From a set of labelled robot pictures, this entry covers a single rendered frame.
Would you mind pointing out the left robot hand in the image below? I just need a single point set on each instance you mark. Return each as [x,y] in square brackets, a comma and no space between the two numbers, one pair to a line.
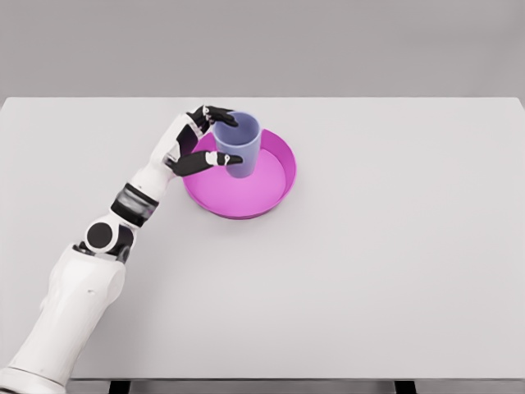
[170,139]

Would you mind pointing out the lavender blue plastic cup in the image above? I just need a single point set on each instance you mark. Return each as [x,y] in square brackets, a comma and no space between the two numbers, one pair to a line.
[240,141]

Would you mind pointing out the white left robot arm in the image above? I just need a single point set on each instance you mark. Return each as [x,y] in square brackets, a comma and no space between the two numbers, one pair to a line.
[78,279]

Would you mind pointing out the magenta round plate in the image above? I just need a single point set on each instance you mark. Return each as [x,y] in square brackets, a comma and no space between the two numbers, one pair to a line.
[254,189]

